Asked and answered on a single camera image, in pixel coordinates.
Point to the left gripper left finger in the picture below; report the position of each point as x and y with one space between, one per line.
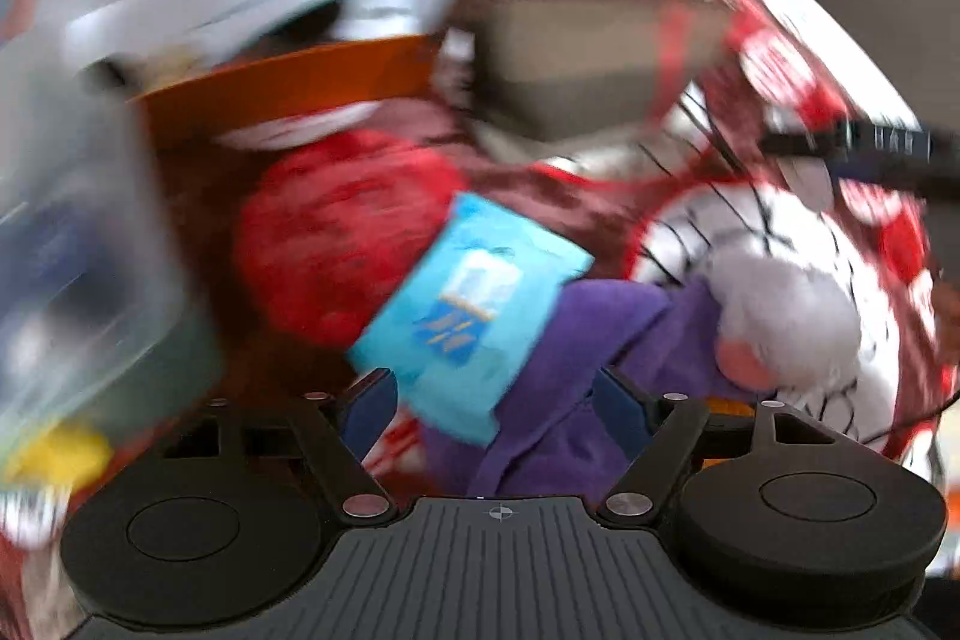
335 435

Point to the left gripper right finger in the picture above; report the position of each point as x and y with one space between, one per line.
658 436

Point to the purple plush slipper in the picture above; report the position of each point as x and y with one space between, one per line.
550 441

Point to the teal wet wipes pack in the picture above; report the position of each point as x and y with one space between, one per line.
459 329

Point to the white textured cloth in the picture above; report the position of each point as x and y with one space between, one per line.
783 326

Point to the orange honeycomb silicone mat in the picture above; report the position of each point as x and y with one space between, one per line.
729 431

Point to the red patterned fleece blanket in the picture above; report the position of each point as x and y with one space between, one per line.
297 232

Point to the brown striped zip pouch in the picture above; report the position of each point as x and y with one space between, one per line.
551 71

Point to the orange cardboard box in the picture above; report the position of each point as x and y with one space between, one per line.
240 10

